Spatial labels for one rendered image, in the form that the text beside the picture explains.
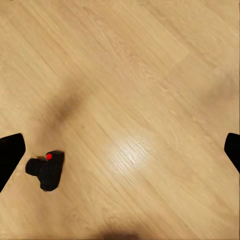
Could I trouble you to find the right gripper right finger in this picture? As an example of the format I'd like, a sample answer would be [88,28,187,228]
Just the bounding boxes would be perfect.
[224,133,240,173]

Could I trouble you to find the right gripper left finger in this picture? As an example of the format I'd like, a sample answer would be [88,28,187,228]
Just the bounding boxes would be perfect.
[0,133,26,193]

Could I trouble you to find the digital camera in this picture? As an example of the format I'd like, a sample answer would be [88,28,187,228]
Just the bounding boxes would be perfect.
[25,151,64,192]

